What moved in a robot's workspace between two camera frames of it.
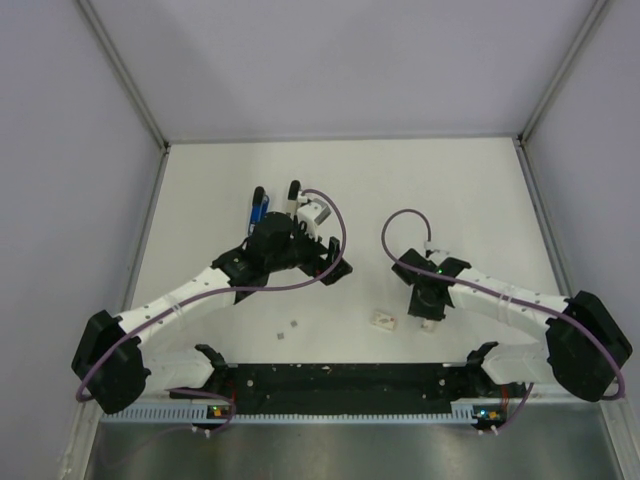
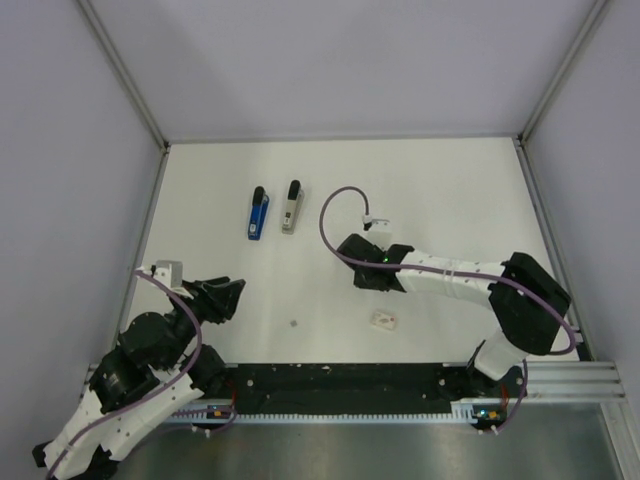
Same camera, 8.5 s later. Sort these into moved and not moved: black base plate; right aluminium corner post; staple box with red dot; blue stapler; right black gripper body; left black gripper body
Moved: left black gripper body; right black gripper body
Not moved: staple box with red dot; black base plate; blue stapler; right aluminium corner post
